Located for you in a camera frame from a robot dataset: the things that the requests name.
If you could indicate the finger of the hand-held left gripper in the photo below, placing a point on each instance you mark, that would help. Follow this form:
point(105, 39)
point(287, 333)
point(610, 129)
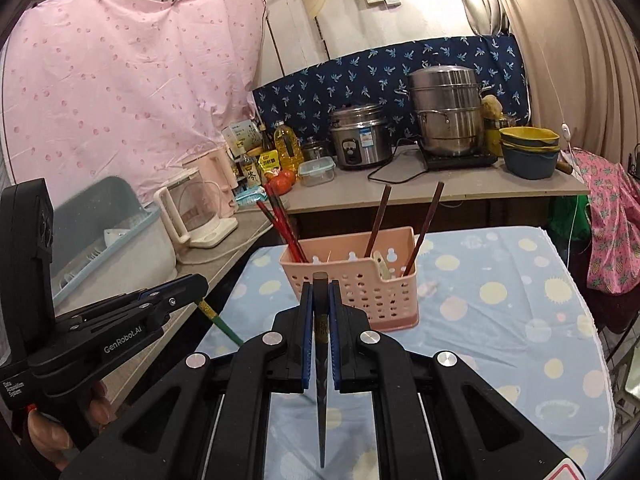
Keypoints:
point(175, 312)
point(172, 289)

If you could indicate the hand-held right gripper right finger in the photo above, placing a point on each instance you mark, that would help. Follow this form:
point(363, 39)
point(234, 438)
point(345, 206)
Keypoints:
point(336, 340)

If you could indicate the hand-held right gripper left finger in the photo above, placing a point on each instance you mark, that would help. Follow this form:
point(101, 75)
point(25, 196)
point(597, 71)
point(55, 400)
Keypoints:
point(306, 340)

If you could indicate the pink plastic utensil basket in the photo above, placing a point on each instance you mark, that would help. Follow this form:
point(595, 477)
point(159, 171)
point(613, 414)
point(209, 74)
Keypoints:
point(360, 300)

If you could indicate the green chopstick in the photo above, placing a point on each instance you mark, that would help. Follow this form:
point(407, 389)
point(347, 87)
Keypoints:
point(222, 327)

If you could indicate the brown chopstick gold band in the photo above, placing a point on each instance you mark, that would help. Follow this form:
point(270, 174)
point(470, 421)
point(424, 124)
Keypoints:
point(322, 410)

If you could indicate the reddish brown chopstick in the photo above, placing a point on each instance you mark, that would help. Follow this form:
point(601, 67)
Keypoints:
point(380, 215)

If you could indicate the dark red chopstick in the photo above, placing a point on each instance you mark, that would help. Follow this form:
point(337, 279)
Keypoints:
point(275, 202)
point(427, 220)

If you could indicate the person's left hand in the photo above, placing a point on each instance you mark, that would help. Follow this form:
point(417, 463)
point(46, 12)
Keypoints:
point(47, 432)

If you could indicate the grey blue dish rack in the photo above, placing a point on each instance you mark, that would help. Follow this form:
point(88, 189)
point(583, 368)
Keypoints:
point(110, 240)

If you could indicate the cream glass kettle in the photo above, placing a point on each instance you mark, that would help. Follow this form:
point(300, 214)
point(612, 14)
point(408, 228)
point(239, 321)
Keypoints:
point(192, 210)

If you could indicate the blue wipes packet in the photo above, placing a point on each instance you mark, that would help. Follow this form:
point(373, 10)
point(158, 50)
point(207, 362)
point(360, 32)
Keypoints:
point(250, 195)

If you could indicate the pink appliance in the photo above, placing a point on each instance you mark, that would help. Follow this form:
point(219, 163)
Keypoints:
point(220, 170)

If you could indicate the dark sauce bottle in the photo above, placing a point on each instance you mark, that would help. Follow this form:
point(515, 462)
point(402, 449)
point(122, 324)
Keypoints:
point(250, 172)

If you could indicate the red tomatoes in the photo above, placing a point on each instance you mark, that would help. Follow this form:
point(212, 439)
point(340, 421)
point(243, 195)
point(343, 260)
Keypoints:
point(281, 182)

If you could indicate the light blue printed tablecloth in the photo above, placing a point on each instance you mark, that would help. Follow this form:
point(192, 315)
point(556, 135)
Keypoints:
point(500, 360)

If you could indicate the white green bag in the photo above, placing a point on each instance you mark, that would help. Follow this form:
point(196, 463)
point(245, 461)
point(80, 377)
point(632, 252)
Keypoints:
point(240, 137)

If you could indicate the glass container blue lid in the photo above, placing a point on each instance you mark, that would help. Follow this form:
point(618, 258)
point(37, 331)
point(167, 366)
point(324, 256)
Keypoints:
point(316, 172)

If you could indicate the cooking oil bottle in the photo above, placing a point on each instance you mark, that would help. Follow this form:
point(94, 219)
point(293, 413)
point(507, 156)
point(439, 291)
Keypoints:
point(289, 150)

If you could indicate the pink dotted curtain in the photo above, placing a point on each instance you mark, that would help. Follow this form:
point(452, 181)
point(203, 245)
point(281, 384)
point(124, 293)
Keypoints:
point(115, 85)

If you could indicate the steel rice cooker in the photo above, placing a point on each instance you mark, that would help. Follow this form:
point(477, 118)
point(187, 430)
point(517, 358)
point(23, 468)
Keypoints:
point(357, 137)

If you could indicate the black induction cooker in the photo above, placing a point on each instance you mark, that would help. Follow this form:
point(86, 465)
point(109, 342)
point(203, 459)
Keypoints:
point(460, 161)

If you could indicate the stacked steel steamer pot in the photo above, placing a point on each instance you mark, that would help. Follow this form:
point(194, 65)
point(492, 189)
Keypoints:
point(447, 105)

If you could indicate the navy floral cloth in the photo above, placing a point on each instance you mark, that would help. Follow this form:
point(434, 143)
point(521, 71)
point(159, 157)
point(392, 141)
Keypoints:
point(350, 80)

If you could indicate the green cloth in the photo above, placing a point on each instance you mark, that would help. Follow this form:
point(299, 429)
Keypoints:
point(567, 217)

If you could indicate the brown potato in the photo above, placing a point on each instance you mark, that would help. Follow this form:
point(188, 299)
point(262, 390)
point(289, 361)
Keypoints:
point(491, 106)

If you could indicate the yellow bowl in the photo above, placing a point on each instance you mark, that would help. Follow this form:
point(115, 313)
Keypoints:
point(530, 136)

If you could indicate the pink pineapple print cloth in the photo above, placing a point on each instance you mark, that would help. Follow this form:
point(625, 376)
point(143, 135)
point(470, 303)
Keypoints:
point(612, 220)

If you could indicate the beige curtain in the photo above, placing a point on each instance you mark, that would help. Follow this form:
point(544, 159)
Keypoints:
point(575, 50)

